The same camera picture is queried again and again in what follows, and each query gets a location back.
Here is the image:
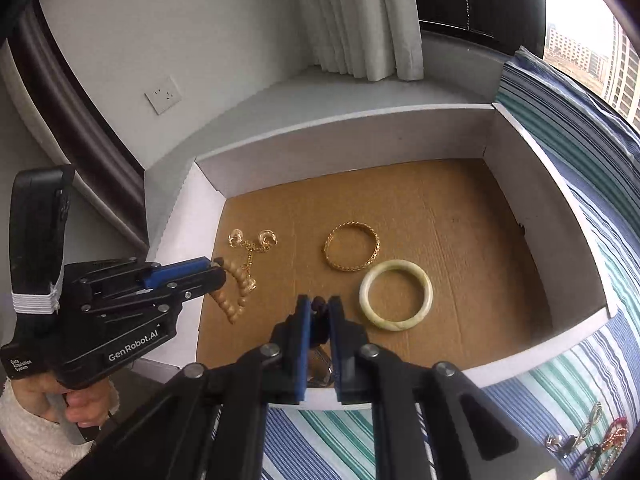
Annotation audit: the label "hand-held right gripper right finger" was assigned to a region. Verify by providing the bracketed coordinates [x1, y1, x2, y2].
[327, 295, 576, 480]

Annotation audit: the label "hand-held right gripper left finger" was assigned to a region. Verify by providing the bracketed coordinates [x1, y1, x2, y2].
[65, 294, 313, 480]

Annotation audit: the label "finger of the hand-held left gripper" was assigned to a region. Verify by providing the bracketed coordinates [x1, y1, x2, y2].
[75, 256, 212, 293]
[80, 265, 227, 326]

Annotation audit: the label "black wristwatch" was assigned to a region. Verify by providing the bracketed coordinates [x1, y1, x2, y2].
[306, 296, 335, 387]

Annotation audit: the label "wooden bead bracelet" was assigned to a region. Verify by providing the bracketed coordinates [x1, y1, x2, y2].
[209, 257, 257, 326]

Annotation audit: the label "gold chain earrings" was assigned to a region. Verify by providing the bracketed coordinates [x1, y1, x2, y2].
[228, 229, 281, 292]

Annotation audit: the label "pale jade bangle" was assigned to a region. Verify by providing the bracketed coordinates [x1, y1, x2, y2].
[359, 258, 434, 334]

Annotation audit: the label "gold bangle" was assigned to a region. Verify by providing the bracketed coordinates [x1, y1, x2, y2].
[322, 221, 381, 274]

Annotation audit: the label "white cardboard box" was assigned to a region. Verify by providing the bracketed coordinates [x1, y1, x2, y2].
[145, 102, 621, 413]

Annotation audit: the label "person's left forearm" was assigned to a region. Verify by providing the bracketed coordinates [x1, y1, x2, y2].
[0, 377, 121, 480]

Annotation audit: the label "person's left hand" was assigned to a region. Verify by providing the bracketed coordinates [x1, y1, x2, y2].
[62, 379, 120, 428]

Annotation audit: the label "silver black charm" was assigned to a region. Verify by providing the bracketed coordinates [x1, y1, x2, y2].
[545, 432, 577, 459]

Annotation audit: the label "white curtain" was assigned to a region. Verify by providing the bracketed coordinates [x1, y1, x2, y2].
[292, 0, 426, 82]

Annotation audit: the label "dark window blind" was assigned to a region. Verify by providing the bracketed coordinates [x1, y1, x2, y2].
[409, 0, 547, 56]

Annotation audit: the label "low brown building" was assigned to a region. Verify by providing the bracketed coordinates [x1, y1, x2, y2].
[546, 22, 608, 82]

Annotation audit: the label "tall tower building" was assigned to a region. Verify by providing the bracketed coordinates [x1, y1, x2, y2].
[602, 14, 640, 123]

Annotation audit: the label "dark brown wall trim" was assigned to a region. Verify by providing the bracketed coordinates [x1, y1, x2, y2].
[7, 0, 151, 256]

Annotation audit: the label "white wall outlet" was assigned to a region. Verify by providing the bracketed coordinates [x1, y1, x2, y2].
[144, 76, 181, 115]

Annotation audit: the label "silver chain bracelet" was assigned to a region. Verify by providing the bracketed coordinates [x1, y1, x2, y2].
[575, 402, 604, 450]

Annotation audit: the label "black bead bracelet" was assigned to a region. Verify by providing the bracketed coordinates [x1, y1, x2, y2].
[570, 442, 603, 472]

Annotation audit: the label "red bead bracelet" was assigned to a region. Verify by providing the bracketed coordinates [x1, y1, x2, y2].
[602, 415, 630, 441]

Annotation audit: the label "gold bead bracelet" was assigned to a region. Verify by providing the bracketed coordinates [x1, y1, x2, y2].
[597, 427, 630, 473]

